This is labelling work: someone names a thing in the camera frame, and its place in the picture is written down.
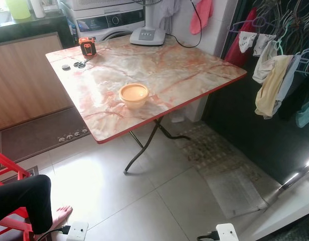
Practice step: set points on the orange lidded plastic bowl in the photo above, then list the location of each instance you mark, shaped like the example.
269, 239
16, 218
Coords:
134, 95

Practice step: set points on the teal hanging cloth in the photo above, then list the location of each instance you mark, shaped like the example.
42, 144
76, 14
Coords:
307, 113

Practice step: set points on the grey blue hanging cloth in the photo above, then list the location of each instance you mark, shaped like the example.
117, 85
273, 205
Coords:
292, 75

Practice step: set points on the cream hanging cloth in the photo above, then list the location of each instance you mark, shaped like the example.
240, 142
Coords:
272, 90

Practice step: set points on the black partition panel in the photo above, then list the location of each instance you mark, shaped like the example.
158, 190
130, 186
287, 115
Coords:
245, 135

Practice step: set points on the beige hanging cloth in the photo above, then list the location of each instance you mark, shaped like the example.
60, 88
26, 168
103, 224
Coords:
265, 65

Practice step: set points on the mint plastic hanger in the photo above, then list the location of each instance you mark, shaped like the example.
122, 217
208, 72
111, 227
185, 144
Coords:
280, 47

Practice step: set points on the white printed underwear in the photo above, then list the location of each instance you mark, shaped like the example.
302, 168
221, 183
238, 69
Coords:
265, 44
247, 41

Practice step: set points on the red hanging garment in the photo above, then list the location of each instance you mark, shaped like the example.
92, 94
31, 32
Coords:
240, 50

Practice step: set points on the patterned floor rug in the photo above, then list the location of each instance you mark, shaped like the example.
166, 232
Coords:
214, 150

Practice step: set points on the bubble wrap sheet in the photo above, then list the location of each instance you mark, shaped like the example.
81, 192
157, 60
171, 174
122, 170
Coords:
300, 231

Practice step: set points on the marble pattern folding table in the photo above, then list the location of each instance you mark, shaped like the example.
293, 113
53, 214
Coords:
184, 75

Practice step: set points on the small white plastic container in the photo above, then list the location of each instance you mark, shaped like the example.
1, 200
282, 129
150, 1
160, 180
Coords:
177, 115

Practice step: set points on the pink hanging cloth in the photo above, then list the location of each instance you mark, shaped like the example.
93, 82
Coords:
200, 17

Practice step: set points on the white fan base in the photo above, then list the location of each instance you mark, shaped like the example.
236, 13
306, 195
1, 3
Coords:
148, 35

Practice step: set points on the white washing machine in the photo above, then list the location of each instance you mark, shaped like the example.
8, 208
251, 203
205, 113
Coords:
109, 22

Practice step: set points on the orange black tape measure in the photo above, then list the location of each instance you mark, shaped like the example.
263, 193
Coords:
87, 47

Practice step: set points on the small black round cap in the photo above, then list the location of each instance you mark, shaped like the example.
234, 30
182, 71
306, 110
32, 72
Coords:
66, 66

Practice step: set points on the brown doormat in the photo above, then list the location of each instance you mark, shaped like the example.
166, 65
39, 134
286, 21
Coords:
39, 140

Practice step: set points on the wooden cabinet black countertop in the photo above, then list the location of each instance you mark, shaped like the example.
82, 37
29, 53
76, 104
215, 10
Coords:
24, 80

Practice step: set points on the white plastic bottle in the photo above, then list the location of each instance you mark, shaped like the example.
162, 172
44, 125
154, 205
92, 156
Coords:
37, 7

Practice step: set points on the person leg black trousers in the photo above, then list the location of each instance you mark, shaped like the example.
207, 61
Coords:
24, 196

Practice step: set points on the red metal chair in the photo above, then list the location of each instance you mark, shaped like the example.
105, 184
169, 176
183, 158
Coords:
4, 159

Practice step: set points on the green plastic jug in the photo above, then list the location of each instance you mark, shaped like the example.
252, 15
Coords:
18, 7

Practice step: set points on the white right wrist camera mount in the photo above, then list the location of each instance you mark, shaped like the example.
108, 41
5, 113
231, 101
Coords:
227, 233

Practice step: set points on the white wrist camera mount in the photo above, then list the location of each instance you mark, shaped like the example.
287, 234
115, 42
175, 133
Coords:
227, 233
78, 232

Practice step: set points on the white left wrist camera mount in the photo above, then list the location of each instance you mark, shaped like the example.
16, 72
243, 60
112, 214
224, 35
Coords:
78, 232

